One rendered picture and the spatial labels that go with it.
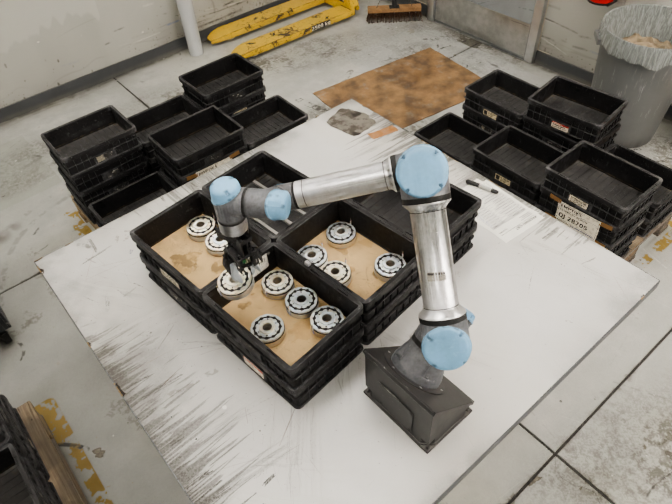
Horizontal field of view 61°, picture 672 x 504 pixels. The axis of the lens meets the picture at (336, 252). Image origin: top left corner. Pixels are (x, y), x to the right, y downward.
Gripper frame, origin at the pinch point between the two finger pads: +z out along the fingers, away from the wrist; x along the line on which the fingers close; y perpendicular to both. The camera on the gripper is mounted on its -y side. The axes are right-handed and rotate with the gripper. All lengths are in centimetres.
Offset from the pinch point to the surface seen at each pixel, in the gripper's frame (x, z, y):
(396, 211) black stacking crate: 64, 17, -2
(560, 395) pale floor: 98, 101, 66
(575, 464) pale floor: 77, 101, 87
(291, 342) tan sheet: 1.5, 16.8, 18.1
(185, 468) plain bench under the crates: -41, 30, 23
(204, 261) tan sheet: -0.6, 16.5, -28.0
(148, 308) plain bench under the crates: -23, 29, -35
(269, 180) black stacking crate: 41, 17, -48
